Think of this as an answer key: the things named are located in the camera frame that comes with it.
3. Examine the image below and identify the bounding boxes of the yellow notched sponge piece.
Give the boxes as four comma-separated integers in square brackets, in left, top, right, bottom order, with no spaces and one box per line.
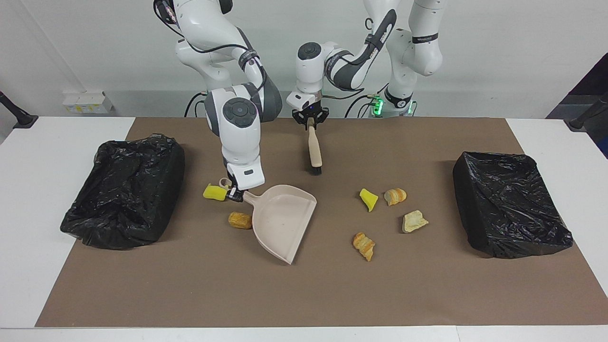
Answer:
[202,183,229,202]

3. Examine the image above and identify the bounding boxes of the brown bread roll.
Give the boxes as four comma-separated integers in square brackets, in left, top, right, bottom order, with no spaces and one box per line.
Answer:
[228,212,254,230]

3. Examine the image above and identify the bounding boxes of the beige hand brush black bristles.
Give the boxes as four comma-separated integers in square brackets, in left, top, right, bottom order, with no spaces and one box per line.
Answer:
[305,118,323,175]

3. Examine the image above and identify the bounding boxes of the beige plastic dustpan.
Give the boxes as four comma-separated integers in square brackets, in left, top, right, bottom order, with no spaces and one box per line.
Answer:
[218,178,318,265]

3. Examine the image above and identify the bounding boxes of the yellow wedge sponge piece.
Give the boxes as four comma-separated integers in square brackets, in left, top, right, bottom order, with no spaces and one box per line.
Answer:
[359,188,379,212]

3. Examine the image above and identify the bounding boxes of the small golden croissant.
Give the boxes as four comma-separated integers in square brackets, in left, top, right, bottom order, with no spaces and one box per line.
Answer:
[384,188,408,207]

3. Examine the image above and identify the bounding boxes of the large golden croissant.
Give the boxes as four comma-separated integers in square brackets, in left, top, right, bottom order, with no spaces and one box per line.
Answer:
[352,232,376,262]

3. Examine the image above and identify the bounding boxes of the pale bread piece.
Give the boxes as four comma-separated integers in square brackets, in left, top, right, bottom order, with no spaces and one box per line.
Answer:
[402,210,429,234]

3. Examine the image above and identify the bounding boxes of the black bag-lined bin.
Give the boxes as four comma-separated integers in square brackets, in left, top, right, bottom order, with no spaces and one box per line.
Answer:
[452,151,574,259]
[60,133,186,251]

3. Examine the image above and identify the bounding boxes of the brown table mat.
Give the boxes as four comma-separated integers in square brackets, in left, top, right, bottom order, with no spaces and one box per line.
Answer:
[35,117,608,328]

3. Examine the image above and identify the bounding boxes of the black stand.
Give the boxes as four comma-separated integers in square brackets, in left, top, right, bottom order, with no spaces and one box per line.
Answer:
[569,93,608,131]
[0,90,38,130]

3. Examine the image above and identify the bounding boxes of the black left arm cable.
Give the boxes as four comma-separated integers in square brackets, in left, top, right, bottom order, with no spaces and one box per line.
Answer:
[322,17,380,102]

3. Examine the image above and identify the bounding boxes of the black base cable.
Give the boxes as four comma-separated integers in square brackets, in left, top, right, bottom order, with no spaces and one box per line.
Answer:
[344,94,380,118]
[184,92,208,118]

